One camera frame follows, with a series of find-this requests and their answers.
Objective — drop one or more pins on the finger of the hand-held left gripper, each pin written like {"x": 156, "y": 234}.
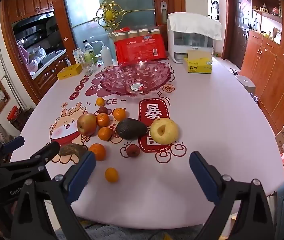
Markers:
{"x": 42, "y": 156}
{"x": 13, "y": 142}

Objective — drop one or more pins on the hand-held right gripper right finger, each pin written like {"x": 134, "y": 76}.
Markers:
{"x": 203, "y": 177}

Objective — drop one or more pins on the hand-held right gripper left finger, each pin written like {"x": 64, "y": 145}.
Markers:
{"x": 82, "y": 177}

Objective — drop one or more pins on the brown banana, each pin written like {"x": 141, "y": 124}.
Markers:
{"x": 72, "y": 150}

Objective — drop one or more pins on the small yellow-orange kumquat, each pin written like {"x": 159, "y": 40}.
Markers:
{"x": 100, "y": 101}
{"x": 111, "y": 174}

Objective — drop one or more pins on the orange mandarin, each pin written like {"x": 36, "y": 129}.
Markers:
{"x": 97, "y": 151}
{"x": 119, "y": 114}
{"x": 102, "y": 119}
{"x": 104, "y": 133}

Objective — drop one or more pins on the red apple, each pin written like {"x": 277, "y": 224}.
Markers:
{"x": 86, "y": 124}

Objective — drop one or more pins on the red lychee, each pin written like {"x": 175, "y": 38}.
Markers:
{"x": 133, "y": 150}
{"x": 102, "y": 110}

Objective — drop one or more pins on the yellow pear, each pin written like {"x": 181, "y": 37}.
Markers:
{"x": 165, "y": 132}

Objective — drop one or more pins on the dark avocado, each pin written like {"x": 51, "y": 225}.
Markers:
{"x": 129, "y": 129}

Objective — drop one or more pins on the pink glass bowl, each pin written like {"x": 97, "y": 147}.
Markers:
{"x": 122, "y": 80}

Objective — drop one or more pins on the silver metal pipe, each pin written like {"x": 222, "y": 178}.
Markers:
{"x": 9, "y": 80}

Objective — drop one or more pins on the wooden kitchen base cabinet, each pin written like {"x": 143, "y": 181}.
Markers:
{"x": 47, "y": 75}

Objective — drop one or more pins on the yellow tin box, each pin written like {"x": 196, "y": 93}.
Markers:
{"x": 68, "y": 72}

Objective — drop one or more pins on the clear drinking glass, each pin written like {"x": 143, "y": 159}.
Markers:
{"x": 89, "y": 68}

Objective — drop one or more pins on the white round stool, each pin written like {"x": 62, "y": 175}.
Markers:
{"x": 245, "y": 83}

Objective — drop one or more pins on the small metal can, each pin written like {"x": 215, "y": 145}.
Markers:
{"x": 81, "y": 58}

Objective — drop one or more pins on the white blue carton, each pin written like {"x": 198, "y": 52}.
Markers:
{"x": 76, "y": 54}

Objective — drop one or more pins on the small glass jar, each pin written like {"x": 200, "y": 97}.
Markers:
{"x": 98, "y": 60}

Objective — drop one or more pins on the yellow tissue box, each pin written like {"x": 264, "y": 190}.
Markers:
{"x": 198, "y": 66}

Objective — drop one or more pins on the clear plastic bottle green label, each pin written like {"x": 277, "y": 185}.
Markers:
{"x": 89, "y": 51}

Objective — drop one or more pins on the white squeeze bottle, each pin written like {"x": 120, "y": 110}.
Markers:
{"x": 105, "y": 56}

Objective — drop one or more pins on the black range hood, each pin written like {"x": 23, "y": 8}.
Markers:
{"x": 32, "y": 21}

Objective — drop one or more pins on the wooden storage cabinet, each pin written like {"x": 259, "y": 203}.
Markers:
{"x": 269, "y": 67}

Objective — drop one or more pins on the white countertop appliance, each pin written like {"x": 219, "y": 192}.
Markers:
{"x": 179, "y": 47}

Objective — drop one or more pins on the red paper cup package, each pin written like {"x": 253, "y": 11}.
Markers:
{"x": 139, "y": 50}

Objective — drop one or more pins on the dark wooden entrance door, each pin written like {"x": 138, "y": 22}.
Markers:
{"x": 239, "y": 30}

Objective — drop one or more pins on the white towel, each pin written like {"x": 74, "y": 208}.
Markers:
{"x": 194, "y": 23}

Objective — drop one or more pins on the gold door ornament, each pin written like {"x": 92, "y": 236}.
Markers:
{"x": 108, "y": 13}

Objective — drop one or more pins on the wooden kitchen wall cabinets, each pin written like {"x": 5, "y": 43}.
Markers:
{"x": 29, "y": 2}

